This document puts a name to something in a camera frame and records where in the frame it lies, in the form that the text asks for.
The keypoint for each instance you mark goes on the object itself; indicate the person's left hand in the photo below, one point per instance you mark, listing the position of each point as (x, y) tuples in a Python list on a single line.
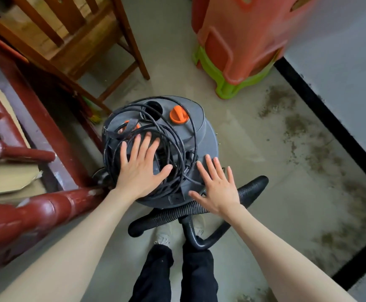
[(139, 176)]

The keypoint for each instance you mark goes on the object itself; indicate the person's right hand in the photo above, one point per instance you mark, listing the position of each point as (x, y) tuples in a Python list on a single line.
[(220, 194)]

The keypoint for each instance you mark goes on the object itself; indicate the grey vacuum cleaner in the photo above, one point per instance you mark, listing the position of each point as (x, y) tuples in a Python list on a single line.
[(198, 128)]

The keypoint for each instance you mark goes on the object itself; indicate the person's right forearm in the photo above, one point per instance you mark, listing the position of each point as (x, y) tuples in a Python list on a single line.
[(280, 264)]

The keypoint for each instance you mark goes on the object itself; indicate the person's left forearm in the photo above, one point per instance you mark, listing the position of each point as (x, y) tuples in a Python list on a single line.
[(60, 254)]

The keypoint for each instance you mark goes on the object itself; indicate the person's right shoe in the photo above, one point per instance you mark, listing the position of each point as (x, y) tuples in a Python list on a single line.
[(198, 226)]

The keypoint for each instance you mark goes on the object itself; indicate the black trousers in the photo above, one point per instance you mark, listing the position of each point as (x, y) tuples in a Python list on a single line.
[(157, 273)]

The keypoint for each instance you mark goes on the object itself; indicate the green plastic stool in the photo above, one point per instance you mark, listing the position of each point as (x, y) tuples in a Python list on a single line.
[(227, 89)]

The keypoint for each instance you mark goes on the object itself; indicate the black baseboard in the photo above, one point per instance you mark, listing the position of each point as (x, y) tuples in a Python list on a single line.
[(327, 117)]

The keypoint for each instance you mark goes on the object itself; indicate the wooden chair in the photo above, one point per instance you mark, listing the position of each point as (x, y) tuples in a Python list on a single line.
[(76, 53)]

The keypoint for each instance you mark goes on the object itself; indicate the orange plastic stool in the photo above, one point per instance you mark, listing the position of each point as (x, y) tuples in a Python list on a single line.
[(242, 37)]

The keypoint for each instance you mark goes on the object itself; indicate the red wooden bed frame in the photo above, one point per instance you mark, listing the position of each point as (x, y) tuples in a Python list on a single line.
[(28, 217)]

